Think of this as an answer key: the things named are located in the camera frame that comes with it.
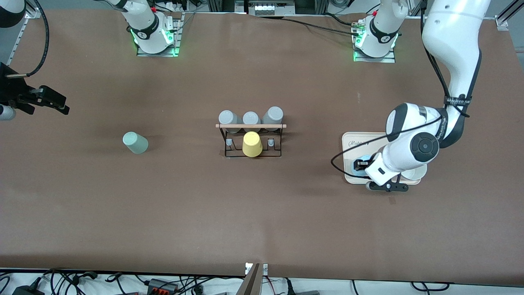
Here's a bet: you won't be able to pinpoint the light blue cup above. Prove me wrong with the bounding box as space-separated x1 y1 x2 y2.
350 155 371 178

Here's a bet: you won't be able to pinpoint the pale green cup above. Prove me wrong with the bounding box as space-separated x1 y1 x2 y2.
122 131 149 155

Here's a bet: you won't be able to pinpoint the beige rabbit tray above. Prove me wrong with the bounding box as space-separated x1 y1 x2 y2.
342 132 422 186

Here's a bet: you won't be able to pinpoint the white bowl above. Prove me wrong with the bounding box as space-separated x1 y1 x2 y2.
399 163 428 182

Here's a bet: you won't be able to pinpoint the grey cup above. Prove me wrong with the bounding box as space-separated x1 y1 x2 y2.
218 110 243 134
262 106 284 132
242 111 262 132

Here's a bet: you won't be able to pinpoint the yellow cup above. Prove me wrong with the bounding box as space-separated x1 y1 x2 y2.
242 131 263 158

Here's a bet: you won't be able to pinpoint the white power strip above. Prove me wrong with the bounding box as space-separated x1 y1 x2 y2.
253 1 296 16

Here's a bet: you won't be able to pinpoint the black power adapter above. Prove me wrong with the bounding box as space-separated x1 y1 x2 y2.
11 284 45 295

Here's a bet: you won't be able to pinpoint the black box orange connectors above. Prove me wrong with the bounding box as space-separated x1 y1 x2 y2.
146 278 180 295

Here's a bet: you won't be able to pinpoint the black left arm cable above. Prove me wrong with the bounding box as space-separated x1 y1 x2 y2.
330 0 472 183

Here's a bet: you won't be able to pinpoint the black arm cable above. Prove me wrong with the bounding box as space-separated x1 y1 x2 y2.
5 0 49 78
330 0 472 183

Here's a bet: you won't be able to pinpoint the aluminium rail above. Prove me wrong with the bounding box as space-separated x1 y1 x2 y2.
7 11 32 67

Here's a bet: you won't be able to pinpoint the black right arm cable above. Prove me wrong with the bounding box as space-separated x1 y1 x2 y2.
5 0 49 78

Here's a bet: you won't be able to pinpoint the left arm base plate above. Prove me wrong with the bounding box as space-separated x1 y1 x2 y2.
352 18 396 63

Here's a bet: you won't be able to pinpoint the black cable loop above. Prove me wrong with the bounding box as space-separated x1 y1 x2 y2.
411 281 452 293

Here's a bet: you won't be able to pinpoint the black wire cup rack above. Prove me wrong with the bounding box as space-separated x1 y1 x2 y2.
216 122 287 159

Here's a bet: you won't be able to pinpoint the black cable on table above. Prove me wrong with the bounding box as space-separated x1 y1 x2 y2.
260 13 361 36

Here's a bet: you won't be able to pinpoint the tapered camera post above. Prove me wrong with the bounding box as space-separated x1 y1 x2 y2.
236 263 263 295

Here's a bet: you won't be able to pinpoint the tangled black cable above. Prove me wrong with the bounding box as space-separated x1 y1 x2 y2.
43 268 99 295

